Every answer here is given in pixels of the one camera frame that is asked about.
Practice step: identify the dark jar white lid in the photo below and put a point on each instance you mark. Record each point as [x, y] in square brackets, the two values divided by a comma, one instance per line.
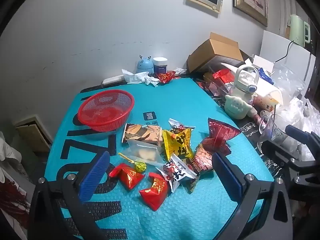
[160, 67]

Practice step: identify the printed paper cup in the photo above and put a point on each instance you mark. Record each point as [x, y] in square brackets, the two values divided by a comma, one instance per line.
[266, 102]

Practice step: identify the cream character water bottle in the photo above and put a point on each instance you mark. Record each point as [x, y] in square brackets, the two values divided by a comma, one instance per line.
[238, 107]

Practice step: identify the blue antlered humidifier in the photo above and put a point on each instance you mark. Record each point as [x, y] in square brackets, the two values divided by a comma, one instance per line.
[145, 66]

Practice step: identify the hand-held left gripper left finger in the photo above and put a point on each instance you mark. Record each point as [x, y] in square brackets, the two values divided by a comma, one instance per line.
[95, 175]

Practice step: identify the white refrigerator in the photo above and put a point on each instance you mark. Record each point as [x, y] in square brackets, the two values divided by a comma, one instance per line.
[275, 45]

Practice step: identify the clear plastic bags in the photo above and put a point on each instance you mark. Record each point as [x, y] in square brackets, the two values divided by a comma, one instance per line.
[300, 97]

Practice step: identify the beige wall vent panel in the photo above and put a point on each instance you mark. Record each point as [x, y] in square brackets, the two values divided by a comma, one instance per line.
[35, 135]

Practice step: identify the red gold candy wrapper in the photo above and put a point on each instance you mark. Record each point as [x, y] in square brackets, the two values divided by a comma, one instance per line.
[165, 77]

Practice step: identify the large dark red packet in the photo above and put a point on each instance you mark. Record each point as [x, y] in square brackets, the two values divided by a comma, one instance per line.
[220, 135]

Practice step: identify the large crumpled white tissue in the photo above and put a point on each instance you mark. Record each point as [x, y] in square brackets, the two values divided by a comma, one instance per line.
[135, 76]

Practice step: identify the white flat case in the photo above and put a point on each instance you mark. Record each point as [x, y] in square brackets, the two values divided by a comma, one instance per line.
[112, 80]

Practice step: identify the yellow snack packet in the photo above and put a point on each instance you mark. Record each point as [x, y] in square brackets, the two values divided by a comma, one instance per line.
[177, 142]

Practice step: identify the red foil candy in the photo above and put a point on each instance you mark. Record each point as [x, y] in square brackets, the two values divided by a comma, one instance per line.
[127, 176]
[155, 192]

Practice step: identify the clear plastic pouch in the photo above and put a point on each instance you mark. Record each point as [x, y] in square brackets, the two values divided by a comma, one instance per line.
[143, 152]

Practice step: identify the white cloth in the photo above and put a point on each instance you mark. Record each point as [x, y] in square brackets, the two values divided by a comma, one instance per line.
[8, 155]

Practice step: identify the small crumpled white tissue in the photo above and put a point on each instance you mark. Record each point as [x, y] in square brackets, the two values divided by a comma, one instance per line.
[152, 81]

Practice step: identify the white snack packet black print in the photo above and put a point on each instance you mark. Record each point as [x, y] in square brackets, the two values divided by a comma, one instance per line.
[175, 172]
[178, 124]

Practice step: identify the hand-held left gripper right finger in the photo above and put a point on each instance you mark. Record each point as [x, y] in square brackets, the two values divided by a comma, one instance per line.
[227, 177]

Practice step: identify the red plastic basket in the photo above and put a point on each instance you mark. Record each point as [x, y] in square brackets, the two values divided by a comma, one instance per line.
[105, 110]

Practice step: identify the teal printed mat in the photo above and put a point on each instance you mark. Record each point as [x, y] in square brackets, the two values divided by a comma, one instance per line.
[190, 110]

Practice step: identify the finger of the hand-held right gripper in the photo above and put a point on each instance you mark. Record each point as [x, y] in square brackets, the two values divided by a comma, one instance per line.
[277, 150]
[300, 135]

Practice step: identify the green electric kettle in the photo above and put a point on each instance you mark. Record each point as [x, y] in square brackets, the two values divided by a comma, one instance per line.
[298, 30]

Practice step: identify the red tasselled cloth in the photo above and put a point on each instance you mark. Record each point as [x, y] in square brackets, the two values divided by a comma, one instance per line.
[12, 202]

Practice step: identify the glass measuring cup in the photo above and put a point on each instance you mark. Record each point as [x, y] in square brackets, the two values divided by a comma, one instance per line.
[275, 130]

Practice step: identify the tan illustrated snack packet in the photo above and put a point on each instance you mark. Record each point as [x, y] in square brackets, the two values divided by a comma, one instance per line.
[142, 132]

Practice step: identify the cardboard box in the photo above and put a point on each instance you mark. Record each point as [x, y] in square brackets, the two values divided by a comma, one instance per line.
[220, 47]

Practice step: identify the green lollipop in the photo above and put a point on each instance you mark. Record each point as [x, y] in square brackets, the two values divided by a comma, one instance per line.
[140, 167]

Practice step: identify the crumpled white wrapper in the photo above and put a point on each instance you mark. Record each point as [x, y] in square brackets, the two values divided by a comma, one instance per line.
[180, 71]

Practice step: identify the red foil gift packet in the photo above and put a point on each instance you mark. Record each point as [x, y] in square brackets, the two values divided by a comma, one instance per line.
[221, 76]

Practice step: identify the brown red snack packet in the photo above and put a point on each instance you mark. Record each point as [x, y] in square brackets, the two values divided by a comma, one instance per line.
[202, 160]

